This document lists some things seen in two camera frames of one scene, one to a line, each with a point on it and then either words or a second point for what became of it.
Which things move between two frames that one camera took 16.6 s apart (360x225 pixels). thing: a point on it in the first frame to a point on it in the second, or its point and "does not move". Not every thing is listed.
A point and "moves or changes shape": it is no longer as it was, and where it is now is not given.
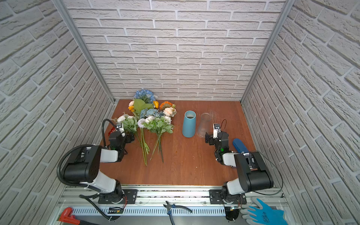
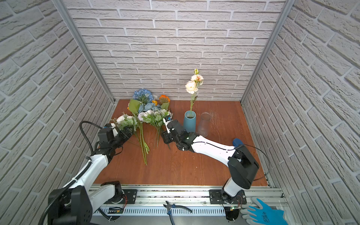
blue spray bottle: x=239 y=146 does not move
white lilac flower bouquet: x=158 y=125 moves or changes shape
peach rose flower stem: x=169 y=111 to x=191 y=87
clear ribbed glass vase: x=204 y=125 does not move
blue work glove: x=262 y=215 does not move
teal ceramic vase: x=189 y=123 does not move
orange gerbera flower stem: x=165 y=104 moves or changes shape
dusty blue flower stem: x=148 y=112 to x=147 y=106
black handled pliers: x=169 y=206 does not move
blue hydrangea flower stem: x=146 y=95 does not move
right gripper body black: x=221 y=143 to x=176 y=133
